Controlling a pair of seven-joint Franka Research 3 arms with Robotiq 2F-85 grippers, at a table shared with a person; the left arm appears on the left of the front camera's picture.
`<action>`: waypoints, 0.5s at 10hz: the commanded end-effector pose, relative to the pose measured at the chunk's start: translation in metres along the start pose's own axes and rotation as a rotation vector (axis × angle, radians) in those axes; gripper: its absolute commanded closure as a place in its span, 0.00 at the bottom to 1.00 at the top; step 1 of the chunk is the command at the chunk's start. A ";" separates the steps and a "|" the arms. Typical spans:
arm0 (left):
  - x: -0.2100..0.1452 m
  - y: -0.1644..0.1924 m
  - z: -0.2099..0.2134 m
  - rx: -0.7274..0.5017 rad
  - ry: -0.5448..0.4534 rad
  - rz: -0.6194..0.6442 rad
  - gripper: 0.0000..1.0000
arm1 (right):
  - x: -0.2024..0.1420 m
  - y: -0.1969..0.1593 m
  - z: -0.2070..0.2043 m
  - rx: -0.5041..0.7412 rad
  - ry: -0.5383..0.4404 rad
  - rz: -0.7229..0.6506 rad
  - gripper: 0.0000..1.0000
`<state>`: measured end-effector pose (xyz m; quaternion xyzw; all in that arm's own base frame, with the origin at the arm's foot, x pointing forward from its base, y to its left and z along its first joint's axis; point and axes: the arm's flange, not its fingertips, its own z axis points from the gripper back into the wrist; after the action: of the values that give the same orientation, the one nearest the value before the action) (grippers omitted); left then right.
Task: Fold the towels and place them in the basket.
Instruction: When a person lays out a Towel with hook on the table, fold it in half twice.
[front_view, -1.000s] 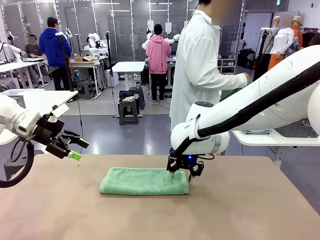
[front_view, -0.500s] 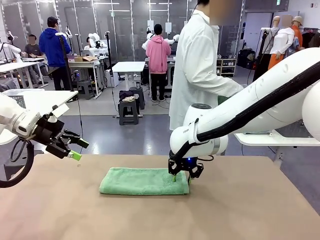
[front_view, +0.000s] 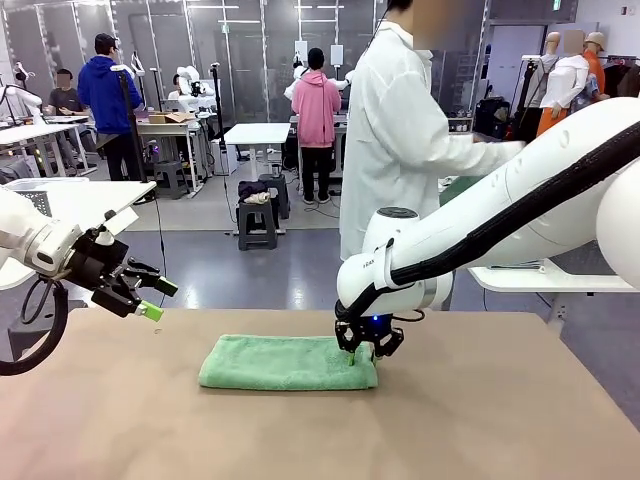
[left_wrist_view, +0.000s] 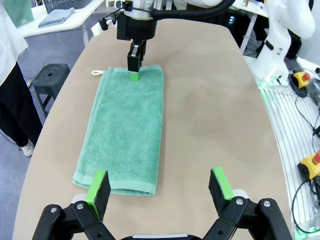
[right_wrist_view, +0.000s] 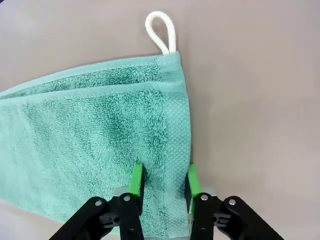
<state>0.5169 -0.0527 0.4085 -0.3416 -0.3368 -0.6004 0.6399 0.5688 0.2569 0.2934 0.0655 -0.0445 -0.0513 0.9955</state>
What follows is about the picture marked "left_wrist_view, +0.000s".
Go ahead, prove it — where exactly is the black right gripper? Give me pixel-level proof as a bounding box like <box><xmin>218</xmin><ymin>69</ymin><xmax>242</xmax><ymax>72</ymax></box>
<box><xmin>116</xmin><ymin>13</ymin><xmax>157</xmax><ymax>83</ymax></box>

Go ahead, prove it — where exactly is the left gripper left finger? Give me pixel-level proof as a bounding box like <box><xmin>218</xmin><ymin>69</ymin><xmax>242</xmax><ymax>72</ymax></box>
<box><xmin>31</xmin><ymin>169</ymin><xmax>121</xmax><ymax>240</ymax></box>

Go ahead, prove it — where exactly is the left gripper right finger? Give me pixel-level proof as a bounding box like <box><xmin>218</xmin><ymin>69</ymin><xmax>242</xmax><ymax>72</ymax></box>
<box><xmin>199</xmin><ymin>165</ymin><xmax>294</xmax><ymax>240</ymax></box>

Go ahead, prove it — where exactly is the green terry towel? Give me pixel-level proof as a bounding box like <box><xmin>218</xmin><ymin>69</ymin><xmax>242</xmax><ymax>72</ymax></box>
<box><xmin>72</xmin><ymin>64</ymin><xmax>167</xmax><ymax>198</ymax></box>
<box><xmin>4</xmin><ymin>0</ymin><xmax>35</xmax><ymax>27</ymax></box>

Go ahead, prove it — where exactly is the blue terry towel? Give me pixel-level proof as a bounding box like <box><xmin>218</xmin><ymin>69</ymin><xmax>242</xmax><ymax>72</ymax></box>
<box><xmin>37</xmin><ymin>7</ymin><xmax>76</xmax><ymax>29</ymax></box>

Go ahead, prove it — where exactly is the white table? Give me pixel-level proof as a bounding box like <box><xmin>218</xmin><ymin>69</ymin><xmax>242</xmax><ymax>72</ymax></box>
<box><xmin>22</xmin><ymin>0</ymin><xmax>106</xmax><ymax>49</ymax></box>

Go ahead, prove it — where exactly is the dark grey plastic stool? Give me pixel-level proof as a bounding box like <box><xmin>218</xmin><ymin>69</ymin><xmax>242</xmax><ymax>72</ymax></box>
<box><xmin>32</xmin><ymin>63</ymin><xmax>72</xmax><ymax>120</ymax></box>

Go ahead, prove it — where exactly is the white ribbed platform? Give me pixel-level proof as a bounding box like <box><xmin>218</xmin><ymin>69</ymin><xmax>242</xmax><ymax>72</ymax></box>
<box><xmin>259</xmin><ymin>84</ymin><xmax>320</xmax><ymax>240</ymax></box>

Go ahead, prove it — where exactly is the yellow emergency stop button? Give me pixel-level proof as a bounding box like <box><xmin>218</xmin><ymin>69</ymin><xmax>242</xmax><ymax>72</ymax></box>
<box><xmin>291</xmin><ymin>70</ymin><xmax>313</xmax><ymax>90</ymax></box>
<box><xmin>296</xmin><ymin>149</ymin><xmax>320</xmax><ymax>181</ymax></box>

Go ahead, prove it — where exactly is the black computer case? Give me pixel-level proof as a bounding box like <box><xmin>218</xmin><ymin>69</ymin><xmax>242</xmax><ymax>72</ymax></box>
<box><xmin>219</xmin><ymin>7</ymin><xmax>251</xmax><ymax>51</ymax></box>

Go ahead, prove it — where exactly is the white desk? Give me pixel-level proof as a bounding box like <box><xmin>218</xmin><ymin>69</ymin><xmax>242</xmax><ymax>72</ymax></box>
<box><xmin>234</xmin><ymin>0</ymin><xmax>270</xmax><ymax>56</ymax></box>

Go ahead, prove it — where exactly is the person in white shirt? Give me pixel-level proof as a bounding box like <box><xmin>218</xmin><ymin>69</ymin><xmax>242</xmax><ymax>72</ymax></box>
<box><xmin>0</xmin><ymin>0</ymin><xmax>44</xmax><ymax>158</ymax></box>

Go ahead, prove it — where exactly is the black cable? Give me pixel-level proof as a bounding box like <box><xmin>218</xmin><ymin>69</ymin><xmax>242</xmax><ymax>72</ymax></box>
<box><xmin>290</xmin><ymin>179</ymin><xmax>320</xmax><ymax>234</ymax></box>
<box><xmin>294</xmin><ymin>94</ymin><xmax>320</xmax><ymax>138</ymax></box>

